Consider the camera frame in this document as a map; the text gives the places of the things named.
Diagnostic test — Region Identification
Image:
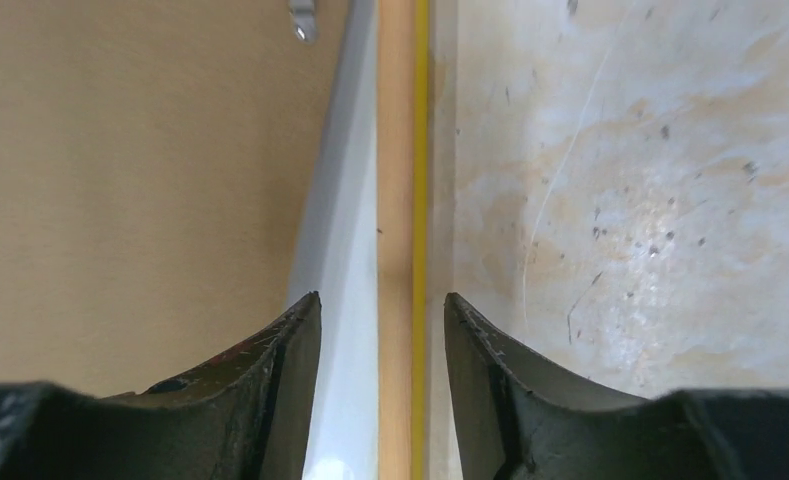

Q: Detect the wooden yellow picture frame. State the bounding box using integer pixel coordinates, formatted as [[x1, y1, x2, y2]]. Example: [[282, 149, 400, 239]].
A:
[[376, 1, 430, 479]]

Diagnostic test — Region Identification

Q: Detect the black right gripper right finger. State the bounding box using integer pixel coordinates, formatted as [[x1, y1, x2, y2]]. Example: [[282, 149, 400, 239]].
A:
[[444, 293, 789, 479]]

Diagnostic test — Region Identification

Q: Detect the silver metal turn clip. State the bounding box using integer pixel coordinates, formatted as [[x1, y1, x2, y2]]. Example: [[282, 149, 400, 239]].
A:
[[288, 0, 318, 44]]

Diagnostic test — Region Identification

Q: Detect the building and sky photo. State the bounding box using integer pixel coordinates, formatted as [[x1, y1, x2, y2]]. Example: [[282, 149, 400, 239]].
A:
[[288, 1, 379, 479]]

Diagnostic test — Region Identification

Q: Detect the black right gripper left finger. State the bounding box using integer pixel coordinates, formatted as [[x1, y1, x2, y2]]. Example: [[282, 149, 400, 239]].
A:
[[0, 292, 321, 479]]

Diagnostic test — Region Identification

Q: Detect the brown backing board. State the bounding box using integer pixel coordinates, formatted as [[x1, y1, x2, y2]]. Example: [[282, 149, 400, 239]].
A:
[[0, 1, 349, 396]]

